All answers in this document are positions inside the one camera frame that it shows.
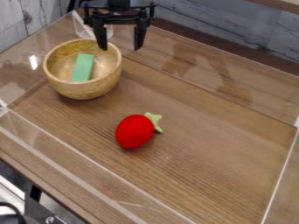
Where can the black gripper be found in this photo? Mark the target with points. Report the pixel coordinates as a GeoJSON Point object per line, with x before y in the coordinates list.
{"type": "Point", "coordinates": [120, 12]}

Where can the green rectangular block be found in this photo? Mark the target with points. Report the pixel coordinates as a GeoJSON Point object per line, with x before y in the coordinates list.
{"type": "Point", "coordinates": [84, 67]}

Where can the brown wooden bowl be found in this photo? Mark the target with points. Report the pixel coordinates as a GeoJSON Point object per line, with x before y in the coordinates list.
{"type": "Point", "coordinates": [58, 65]}

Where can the red plush strawberry toy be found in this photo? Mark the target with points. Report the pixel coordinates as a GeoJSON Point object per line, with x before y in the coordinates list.
{"type": "Point", "coordinates": [137, 129]}

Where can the black table leg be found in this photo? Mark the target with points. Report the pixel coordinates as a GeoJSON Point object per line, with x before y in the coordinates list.
{"type": "Point", "coordinates": [35, 193]}

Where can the black device with logo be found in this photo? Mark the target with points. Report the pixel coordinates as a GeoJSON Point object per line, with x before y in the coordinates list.
{"type": "Point", "coordinates": [38, 214]}

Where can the clear acrylic tray enclosure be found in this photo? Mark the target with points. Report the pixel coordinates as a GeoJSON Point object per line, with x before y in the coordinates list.
{"type": "Point", "coordinates": [169, 135]}

